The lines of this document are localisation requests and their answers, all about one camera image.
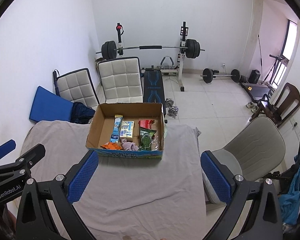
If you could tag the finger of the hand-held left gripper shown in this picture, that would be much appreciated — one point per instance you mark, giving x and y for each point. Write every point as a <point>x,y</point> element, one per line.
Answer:
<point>5,148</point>
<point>35,152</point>

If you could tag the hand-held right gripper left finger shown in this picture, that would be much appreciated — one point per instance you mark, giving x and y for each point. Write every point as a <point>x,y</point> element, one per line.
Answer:
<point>83,177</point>

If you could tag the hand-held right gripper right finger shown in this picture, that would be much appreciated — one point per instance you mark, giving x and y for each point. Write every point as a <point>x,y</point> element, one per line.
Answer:
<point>215,177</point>

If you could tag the orange snack packet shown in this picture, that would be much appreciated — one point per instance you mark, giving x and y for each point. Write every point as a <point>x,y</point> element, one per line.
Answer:
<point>110,146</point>

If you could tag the cardboard box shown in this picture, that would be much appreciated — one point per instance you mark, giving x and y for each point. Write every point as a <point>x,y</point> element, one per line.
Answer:
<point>102,130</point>

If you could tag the purple cloth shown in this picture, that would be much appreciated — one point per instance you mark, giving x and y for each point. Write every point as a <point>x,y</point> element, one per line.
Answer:
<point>130,145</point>

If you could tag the long blue white packet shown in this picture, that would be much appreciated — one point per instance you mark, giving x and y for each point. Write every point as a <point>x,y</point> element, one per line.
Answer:
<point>116,130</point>

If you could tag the white small carton box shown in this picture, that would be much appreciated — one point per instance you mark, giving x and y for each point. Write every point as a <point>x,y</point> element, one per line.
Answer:
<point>127,130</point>

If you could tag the green snack packet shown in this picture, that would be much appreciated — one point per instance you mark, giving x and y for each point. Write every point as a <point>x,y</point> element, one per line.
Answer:
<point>146,140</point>

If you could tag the red snack packet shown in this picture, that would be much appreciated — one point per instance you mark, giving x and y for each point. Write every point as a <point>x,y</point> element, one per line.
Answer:
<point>146,124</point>

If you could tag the person's left forearm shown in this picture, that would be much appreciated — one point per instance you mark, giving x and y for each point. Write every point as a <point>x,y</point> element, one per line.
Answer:
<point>11,226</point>

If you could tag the blue foam mat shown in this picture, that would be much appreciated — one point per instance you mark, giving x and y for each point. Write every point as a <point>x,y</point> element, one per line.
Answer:
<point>50,105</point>

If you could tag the grey plastic chair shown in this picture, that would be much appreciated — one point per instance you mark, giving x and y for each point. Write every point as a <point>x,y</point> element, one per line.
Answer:
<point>255,142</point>

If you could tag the grey tablecloth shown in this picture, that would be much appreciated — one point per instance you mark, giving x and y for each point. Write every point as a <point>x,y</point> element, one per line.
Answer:
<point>140,192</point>

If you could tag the dark blue cloth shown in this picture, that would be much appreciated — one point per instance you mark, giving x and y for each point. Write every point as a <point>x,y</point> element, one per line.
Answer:
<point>81,112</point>

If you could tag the pale green plastic bag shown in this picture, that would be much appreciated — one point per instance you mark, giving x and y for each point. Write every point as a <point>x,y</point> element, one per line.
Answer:
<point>166,132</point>

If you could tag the dark blue rod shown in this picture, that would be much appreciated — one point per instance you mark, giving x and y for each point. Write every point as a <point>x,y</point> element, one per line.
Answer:
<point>56,85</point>

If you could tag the white quilted chair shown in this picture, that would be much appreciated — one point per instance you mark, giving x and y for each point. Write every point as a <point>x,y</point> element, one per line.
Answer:
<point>120,80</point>
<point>75,87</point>

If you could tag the chrome dumbbell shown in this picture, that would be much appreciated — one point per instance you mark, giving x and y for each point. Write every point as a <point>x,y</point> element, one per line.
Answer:
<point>169,102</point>
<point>173,111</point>

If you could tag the pair of pale shoes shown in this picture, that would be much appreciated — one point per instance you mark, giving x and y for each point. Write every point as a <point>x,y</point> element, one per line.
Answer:
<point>252,106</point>

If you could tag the blue jacket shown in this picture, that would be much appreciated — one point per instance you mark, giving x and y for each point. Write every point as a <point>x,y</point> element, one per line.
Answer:
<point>295,195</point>

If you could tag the black treadmill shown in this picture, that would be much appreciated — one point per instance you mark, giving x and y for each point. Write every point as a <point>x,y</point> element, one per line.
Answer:
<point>258,91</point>

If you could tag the short barbell with black plates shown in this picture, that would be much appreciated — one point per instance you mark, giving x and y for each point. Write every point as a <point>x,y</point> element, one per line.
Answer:
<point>208,75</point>

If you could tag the dark wooden chair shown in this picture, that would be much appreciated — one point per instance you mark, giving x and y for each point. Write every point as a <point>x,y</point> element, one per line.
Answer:
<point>290,105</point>

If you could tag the black speaker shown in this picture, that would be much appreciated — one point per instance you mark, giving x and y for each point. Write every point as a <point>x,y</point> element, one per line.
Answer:
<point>254,77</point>

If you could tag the black blue weight bench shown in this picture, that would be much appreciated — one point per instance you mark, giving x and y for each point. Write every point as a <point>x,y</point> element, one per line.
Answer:
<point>152,87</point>

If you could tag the white barbell rack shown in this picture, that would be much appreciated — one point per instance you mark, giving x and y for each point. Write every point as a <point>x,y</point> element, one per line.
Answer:
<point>181,65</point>

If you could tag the thin black pole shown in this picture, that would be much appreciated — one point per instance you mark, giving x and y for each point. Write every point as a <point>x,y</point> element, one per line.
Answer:
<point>260,52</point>

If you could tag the long barbell with black plates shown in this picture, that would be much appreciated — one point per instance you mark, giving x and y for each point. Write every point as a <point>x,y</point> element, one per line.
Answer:
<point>150,47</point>

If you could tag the window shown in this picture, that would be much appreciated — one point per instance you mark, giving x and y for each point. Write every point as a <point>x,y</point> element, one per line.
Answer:
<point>290,45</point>

